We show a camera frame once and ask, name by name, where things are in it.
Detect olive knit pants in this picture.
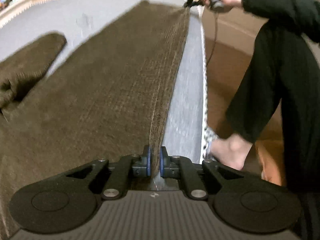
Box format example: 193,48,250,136
1,0,190,239

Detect person bare foot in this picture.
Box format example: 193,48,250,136
208,133,253,171

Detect person black clothed body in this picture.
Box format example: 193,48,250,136
227,0,319,239

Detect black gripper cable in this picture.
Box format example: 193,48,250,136
205,10,220,68

